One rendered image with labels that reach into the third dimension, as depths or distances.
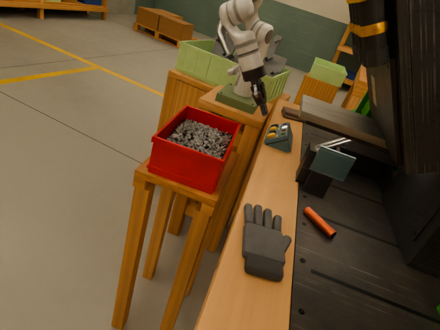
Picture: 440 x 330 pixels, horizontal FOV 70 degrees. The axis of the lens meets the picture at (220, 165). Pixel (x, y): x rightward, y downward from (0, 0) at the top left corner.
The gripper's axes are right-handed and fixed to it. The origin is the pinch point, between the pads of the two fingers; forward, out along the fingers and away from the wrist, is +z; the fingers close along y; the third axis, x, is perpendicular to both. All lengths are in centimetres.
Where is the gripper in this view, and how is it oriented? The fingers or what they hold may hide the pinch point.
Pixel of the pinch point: (264, 109)
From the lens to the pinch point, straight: 107.8
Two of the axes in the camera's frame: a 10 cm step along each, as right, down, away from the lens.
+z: 3.2, 8.8, 3.5
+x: -9.2, 1.9, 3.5
